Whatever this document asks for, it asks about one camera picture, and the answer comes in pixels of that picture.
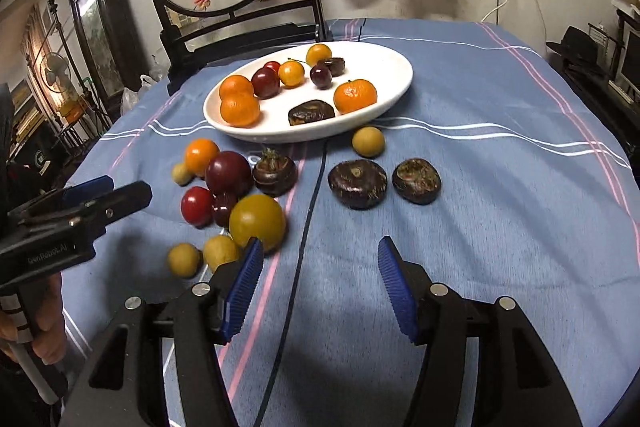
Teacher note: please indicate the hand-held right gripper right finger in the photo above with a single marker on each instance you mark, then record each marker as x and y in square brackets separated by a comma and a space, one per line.
[397, 292]

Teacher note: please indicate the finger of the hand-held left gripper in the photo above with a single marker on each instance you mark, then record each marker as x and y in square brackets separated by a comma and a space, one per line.
[125, 199]
[87, 189]

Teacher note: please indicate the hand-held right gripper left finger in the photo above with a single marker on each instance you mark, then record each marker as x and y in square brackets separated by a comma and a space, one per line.
[245, 287]

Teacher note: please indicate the small mandarin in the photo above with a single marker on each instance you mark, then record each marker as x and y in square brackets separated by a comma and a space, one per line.
[235, 86]

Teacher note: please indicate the dark red plum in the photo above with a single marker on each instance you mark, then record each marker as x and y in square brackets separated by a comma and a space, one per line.
[320, 76]
[264, 82]
[228, 173]

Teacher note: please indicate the small red cherry tomato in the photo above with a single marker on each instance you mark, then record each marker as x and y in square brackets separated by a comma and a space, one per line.
[272, 67]

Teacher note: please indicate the large mandarin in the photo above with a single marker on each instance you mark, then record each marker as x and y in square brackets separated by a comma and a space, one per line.
[355, 96]

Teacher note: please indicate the orange cherry tomato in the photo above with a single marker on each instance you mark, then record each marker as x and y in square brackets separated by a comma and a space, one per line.
[291, 74]
[318, 54]
[202, 157]

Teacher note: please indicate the white oval plate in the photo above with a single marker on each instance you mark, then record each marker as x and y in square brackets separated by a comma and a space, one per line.
[390, 77]

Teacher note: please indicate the person's left hand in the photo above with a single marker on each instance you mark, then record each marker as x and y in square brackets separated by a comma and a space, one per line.
[50, 322]

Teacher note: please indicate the longan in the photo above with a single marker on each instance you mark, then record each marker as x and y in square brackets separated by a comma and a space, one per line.
[184, 260]
[221, 253]
[181, 173]
[368, 141]

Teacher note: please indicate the yellow green tomato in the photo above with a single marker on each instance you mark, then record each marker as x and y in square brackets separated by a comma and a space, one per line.
[257, 222]

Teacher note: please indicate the dark cherry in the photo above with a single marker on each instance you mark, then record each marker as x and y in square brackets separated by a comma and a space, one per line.
[223, 209]

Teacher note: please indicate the yellow box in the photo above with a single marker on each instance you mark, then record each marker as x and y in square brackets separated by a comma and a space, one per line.
[67, 109]

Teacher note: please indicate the blue striped tablecloth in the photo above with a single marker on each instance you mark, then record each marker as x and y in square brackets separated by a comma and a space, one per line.
[475, 232]

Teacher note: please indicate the white plastic bag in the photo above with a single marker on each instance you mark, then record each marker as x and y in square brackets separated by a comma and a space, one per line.
[132, 97]

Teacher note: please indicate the sprouted water chestnut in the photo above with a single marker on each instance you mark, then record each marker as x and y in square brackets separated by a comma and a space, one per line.
[274, 172]

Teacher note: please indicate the standing fan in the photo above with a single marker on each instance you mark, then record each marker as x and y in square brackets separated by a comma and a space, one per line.
[55, 74]

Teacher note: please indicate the dark framed painting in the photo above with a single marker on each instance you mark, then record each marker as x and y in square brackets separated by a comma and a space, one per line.
[97, 32]

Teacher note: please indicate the black desk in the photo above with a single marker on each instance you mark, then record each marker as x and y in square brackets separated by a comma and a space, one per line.
[600, 97]

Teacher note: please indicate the black hat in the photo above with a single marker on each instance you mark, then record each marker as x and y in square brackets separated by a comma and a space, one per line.
[577, 49]

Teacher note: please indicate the computer monitor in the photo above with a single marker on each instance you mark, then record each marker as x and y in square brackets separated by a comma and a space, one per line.
[631, 62]

